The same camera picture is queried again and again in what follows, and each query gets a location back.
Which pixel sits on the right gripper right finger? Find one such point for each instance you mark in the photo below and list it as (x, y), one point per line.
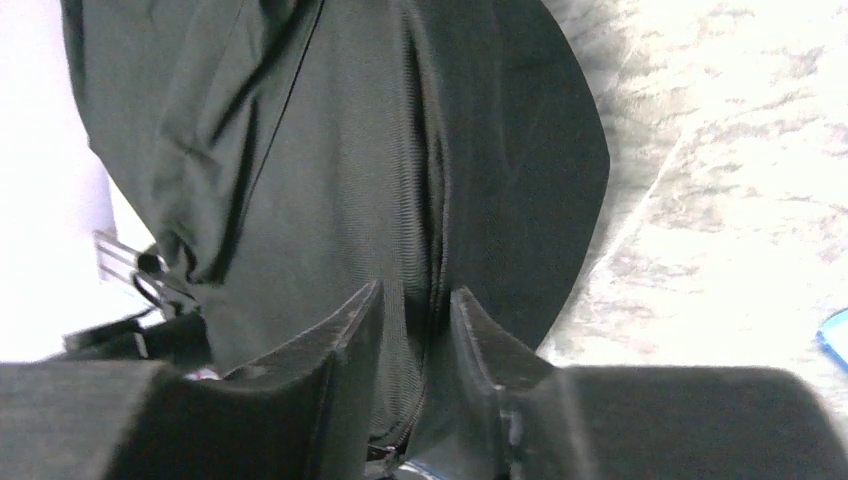
(519, 417)

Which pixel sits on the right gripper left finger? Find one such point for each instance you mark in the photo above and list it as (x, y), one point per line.
(300, 412)

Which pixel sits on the black student backpack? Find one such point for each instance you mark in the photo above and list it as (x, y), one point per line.
(285, 153)

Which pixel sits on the aluminium frame rail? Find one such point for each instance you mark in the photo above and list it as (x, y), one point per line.
(115, 261)

